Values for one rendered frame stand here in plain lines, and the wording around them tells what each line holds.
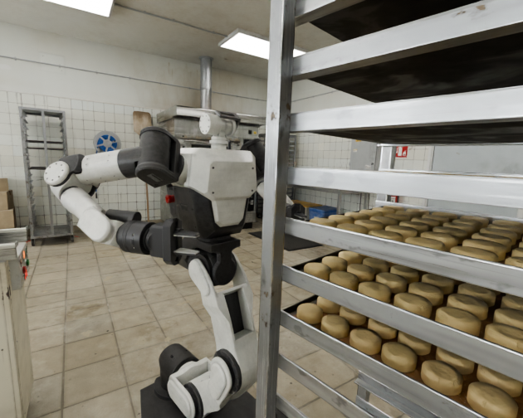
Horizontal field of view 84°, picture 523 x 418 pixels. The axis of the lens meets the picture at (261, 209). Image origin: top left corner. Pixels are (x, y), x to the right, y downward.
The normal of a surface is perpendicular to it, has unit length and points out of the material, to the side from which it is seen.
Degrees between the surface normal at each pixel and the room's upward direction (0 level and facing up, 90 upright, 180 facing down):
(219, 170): 90
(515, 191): 90
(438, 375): 0
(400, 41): 90
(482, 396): 0
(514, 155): 90
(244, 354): 58
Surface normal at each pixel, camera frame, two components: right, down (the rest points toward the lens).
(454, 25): -0.72, 0.08
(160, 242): -0.28, 0.15
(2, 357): 0.53, 0.15
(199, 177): -0.02, 0.07
